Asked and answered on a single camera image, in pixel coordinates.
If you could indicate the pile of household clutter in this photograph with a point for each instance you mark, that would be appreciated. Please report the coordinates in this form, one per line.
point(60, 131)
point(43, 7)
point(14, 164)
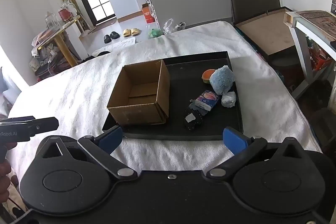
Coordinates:
point(46, 58)

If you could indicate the green plastic bag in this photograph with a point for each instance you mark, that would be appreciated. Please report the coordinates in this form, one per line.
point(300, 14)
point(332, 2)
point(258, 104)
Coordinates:
point(154, 33)

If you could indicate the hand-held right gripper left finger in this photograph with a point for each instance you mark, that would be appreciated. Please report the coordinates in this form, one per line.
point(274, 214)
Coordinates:
point(111, 138)

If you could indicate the black metal tray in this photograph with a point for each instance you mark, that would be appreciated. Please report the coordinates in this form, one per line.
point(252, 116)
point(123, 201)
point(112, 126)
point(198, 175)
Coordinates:
point(183, 82)

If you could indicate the orange plastic crate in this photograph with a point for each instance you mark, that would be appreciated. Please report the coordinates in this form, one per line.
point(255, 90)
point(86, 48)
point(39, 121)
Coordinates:
point(321, 59)

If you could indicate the person's left hand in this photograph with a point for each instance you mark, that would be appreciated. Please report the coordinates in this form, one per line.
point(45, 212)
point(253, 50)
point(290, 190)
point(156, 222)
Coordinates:
point(4, 176)

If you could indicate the blue pink tissue pack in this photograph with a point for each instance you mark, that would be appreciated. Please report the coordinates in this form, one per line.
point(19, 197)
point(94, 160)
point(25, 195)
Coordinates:
point(207, 99)

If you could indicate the clear glass jar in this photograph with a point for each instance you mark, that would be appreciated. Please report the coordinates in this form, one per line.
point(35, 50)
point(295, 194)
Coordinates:
point(52, 19)

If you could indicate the white bundle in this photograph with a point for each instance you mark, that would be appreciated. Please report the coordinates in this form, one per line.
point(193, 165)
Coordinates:
point(228, 99)

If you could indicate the white floor towel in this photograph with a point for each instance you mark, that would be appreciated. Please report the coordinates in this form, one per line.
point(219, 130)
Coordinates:
point(118, 44)

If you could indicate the clear plastic bag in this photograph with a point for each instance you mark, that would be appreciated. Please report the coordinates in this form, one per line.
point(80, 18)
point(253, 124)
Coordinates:
point(180, 26)
point(168, 27)

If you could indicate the black cloth pouch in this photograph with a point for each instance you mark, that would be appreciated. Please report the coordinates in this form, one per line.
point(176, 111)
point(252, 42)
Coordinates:
point(195, 124)

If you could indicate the burger plush toy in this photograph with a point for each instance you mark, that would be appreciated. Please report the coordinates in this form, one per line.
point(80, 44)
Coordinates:
point(207, 76)

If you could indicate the gold-edged side table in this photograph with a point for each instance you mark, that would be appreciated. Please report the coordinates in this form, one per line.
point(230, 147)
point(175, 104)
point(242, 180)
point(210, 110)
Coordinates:
point(63, 40)

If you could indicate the white fleece blanket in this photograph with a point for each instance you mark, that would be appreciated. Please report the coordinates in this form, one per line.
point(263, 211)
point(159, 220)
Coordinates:
point(78, 87)

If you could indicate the brown cardboard box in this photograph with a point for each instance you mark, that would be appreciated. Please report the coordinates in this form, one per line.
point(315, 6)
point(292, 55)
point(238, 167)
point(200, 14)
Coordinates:
point(136, 115)

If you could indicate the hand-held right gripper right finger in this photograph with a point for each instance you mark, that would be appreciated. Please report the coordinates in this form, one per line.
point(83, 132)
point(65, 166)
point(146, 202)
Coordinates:
point(233, 138)

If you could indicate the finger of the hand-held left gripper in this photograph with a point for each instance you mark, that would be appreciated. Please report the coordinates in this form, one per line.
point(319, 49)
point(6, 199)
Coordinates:
point(42, 125)

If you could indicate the orange cardboard box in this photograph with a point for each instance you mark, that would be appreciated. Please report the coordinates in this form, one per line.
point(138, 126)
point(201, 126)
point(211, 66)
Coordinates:
point(147, 14)

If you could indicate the red canister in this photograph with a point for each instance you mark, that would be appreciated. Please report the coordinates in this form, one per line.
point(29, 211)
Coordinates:
point(65, 14)

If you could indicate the black cloth heap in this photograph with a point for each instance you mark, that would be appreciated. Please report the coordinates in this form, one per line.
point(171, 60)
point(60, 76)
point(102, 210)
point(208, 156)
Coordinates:
point(97, 56)

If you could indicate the blue fluffy plush toy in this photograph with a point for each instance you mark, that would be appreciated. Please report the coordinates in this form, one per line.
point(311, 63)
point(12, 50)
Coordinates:
point(221, 79)

